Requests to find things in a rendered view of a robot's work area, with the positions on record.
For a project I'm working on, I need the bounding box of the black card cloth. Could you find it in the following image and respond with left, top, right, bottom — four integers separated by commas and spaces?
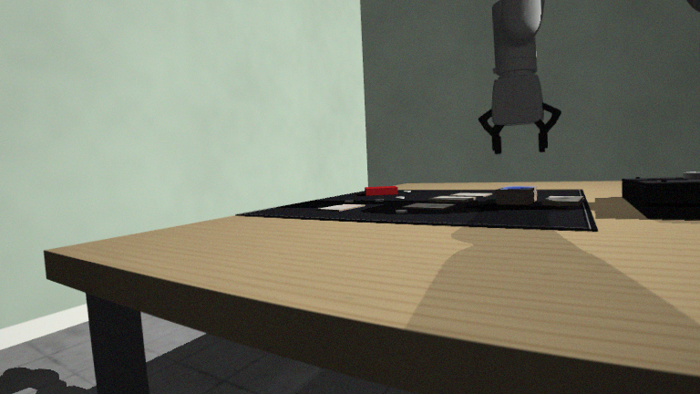
235, 190, 598, 232

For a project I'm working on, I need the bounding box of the red rectangular block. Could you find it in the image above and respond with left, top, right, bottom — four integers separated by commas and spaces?
365, 186, 398, 196

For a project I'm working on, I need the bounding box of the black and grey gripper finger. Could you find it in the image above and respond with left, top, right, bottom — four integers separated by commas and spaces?
479, 109, 504, 154
534, 102, 561, 152

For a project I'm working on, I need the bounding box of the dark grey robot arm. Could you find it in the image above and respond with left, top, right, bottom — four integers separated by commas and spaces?
492, 0, 545, 76

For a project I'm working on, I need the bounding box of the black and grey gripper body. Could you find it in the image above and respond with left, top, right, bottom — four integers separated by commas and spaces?
492, 72, 544, 126

